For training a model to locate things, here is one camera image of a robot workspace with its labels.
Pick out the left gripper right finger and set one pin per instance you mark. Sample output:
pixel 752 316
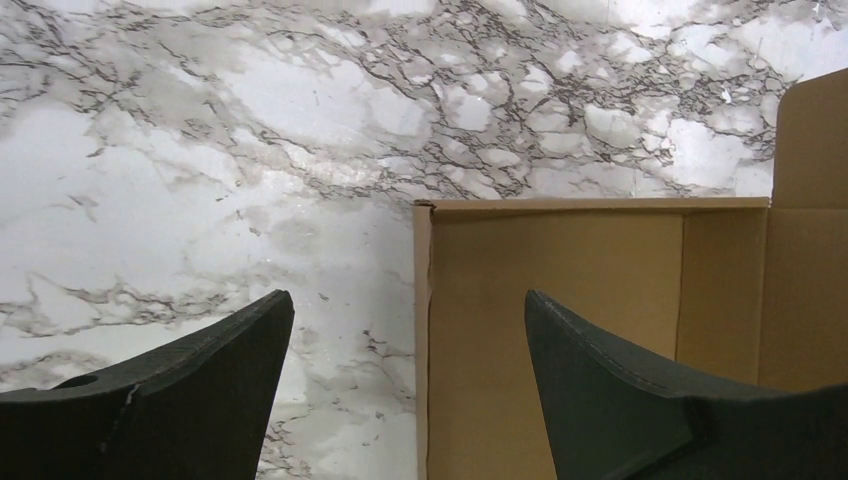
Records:
pixel 615 410

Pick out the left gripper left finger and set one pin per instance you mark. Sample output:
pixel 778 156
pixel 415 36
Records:
pixel 195 408

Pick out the brown cardboard box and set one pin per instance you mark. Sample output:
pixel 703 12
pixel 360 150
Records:
pixel 749 289

